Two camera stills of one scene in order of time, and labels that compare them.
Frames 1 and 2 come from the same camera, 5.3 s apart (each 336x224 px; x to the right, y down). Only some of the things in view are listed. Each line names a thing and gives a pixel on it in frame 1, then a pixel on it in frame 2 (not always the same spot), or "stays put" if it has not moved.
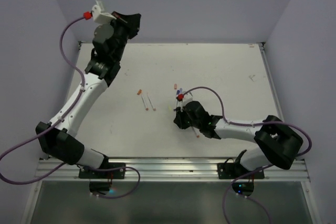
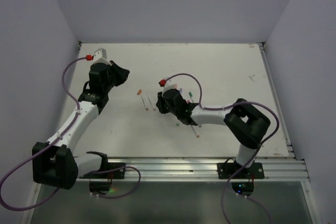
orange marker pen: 146,108 stays put
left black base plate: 116,173 stays put
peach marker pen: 154,108 stays put
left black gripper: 132,23 -> 122,74
